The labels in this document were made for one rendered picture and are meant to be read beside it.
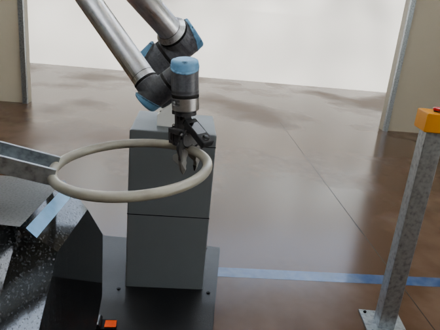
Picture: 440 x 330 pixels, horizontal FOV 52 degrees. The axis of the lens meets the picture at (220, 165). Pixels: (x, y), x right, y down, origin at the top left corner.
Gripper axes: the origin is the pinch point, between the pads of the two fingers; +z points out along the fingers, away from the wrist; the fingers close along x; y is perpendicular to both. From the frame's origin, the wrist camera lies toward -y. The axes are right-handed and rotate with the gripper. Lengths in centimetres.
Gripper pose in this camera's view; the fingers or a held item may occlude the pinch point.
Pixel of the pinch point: (190, 169)
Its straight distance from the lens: 155.9
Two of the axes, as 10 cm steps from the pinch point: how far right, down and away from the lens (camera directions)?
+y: -6.8, -2.5, 6.9
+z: -0.1, 9.4, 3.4
